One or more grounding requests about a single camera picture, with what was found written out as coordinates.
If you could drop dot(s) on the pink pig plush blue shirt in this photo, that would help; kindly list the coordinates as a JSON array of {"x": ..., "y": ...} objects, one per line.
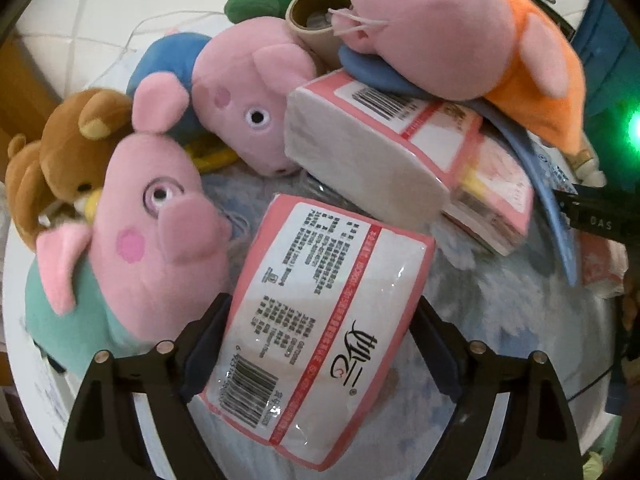
[{"x": 234, "y": 85}]

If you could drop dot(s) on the pink pig plush orange dress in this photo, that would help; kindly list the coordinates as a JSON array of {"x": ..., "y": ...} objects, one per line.
[{"x": 506, "y": 51}]

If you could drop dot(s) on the brown bear plush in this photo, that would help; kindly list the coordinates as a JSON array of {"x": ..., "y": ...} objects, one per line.
[{"x": 69, "y": 161}]

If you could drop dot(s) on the pink pig plush teal dress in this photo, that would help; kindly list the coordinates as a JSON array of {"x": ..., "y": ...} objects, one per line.
[{"x": 152, "y": 260}]

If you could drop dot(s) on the cardboard tube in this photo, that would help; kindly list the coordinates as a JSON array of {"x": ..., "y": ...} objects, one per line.
[{"x": 310, "y": 21}]

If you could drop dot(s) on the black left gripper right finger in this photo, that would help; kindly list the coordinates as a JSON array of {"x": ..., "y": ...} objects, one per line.
[{"x": 518, "y": 401}]

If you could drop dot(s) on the pink notebook pack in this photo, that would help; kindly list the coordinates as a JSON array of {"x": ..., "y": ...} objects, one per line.
[{"x": 492, "y": 198}]

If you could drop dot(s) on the blue plastic storage crate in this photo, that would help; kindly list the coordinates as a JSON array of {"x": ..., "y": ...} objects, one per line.
[{"x": 610, "y": 57}]

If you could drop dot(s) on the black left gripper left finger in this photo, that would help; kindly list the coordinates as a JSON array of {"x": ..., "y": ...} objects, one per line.
[{"x": 103, "y": 437}]

